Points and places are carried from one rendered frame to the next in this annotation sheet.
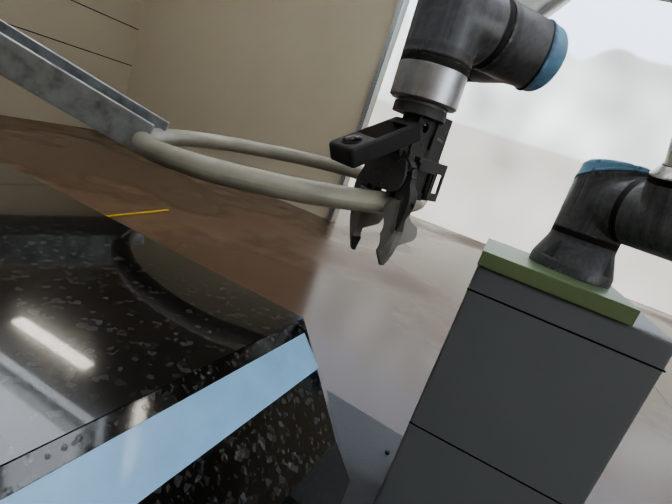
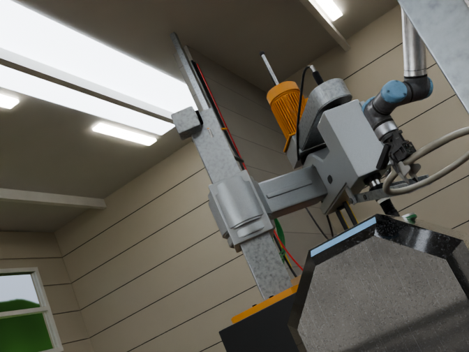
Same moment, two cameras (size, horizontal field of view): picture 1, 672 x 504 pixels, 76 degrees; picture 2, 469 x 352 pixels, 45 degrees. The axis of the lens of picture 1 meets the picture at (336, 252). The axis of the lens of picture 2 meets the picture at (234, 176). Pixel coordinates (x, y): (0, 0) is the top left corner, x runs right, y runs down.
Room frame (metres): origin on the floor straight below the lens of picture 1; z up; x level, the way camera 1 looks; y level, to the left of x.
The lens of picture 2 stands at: (0.09, -2.30, 0.49)
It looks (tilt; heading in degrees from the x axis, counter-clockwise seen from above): 18 degrees up; 93
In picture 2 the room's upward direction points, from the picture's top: 25 degrees counter-clockwise
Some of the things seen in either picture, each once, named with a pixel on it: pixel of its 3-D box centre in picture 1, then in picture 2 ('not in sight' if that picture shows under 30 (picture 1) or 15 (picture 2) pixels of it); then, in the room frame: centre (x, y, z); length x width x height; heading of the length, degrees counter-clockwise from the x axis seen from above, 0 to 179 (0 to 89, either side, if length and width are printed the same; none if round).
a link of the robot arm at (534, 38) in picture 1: (510, 47); (391, 96); (0.66, -0.14, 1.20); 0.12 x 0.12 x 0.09; 28
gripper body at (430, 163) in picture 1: (410, 153); (398, 147); (0.61, -0.05, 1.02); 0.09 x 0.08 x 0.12; 134
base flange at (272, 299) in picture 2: not in sight; (281, 299); (-0.16, 1.12, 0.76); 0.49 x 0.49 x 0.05; 67
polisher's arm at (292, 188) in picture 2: not in sight; (268, 200); (0.02, 1.20, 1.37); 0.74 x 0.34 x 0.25; 25
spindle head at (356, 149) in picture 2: not in sight; (351, 151); (0.57, 0.83, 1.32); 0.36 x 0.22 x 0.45; 104
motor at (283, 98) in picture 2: not in sight; (294, 112); (0.44, 1.40, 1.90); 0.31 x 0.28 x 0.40; 14
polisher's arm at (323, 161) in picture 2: not in sight; (342, 172); (0.51, 1.14, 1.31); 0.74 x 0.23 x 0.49; 104
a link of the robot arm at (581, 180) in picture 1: (606, 200); not in sight; (1.06, -0.56, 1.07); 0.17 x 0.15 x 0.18; 28
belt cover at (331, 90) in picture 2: not in sight; (319, 128); (0.50, 1.10, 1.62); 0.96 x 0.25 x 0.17; 104
